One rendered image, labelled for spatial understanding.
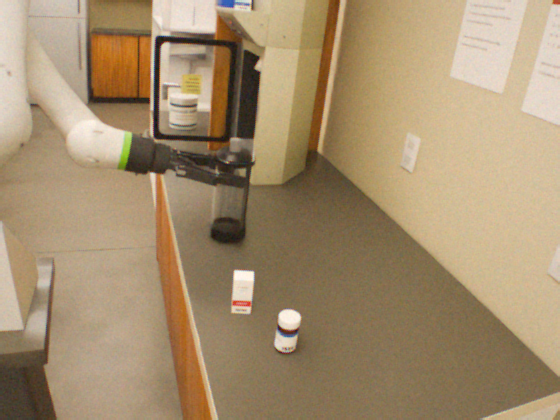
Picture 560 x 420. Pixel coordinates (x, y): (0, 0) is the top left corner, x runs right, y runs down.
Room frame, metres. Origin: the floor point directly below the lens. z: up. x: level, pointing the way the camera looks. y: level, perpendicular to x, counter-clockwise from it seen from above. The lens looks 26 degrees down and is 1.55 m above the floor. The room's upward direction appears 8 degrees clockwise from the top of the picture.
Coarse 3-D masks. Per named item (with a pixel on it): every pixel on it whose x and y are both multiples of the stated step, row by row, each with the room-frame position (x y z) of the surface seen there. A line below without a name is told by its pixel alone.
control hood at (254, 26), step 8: (216, 8) 1.63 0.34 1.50; (224, 8) 1.51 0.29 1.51; (232, 8) 1.56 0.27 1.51; (224, 16) 1.59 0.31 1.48; (232, 16) 1.42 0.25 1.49; (240, 16) 1.39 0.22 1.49; (248, 16) 1.40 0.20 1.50; (256, 16) 1.41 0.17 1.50; (264, 16) 1.42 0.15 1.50; (240, 24) 1.40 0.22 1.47; (248, 24) 1.40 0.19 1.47; (256, 24) 1.41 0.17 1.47; (264, 24) 1.42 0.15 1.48; (248, 32) 1.40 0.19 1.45; (256, 32) 1.41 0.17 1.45; (264, 32) 1.42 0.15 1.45; (248, 40) 1.51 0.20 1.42; (256, 40) 1.41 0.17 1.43; (264, 40) 1.42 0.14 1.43
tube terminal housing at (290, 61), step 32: (256, 0) 1.58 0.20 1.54; (288, 0) 1.44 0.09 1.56; (320, 0) 1.57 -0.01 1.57; (288, 32) 1.45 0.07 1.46; (320, 32) 1.61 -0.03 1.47; (288, 64) 1.45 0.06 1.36; (288, 96) 1.46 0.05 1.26; (256, 128) 1.43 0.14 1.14; (288, 128) 1.46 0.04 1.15; (256, 160) 1.42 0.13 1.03; (288, 160) 1.49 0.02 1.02
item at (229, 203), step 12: (216, 156) 1.03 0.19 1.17; (216, 168) 1.03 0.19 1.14; (228, 168) 1.01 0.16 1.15; (240, 168) 1.00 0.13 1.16; (216, 192) 1.02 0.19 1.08; (228, 192) 1.01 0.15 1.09; (240, 192) 1.02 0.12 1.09; (216, 204) 1.02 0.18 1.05; (228, 204) 1.01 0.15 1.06; (240, 204) 1.02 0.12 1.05; (216, 216) 1.01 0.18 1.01; (228, 216) 1.01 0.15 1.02; (240, 216) 1.02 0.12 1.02; (216, 228) 1.01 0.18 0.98; (228, 228) 1.01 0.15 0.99; (240, 228) 1.03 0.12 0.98
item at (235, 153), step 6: (234, 138) 1.06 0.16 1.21; (234, 144) 1.04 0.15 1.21; (240, 144) 1.05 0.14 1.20; (222, 150) 1.04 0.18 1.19; (228, 150) 1.05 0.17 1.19; (234, 150) 1.04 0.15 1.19; (240, 150) 1.05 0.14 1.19; (246, 150) 1.07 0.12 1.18; (222, 156) 1.02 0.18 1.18; (228, 156) 1.01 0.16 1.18; (234, 156) 1.01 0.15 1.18; (240, 156) 1.02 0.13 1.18; (246, 156) 1.03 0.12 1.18; (252, 156) 1.06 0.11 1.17
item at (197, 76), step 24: (168, 48) 1.64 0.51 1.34; (192, 48) 1.66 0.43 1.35; (216, 48) 1.68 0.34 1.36; (168, 72) 1.64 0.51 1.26; (192, 72) 1.66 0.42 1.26; (216, 72) 1.68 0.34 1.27; (168, 96) 1.64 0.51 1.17; (192, 96) 1.66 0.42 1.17; (216, 96) 1.68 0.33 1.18; (168, 120) 1.64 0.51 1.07; (192, 120) 1.66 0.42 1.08; (216, 120) 1.69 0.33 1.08
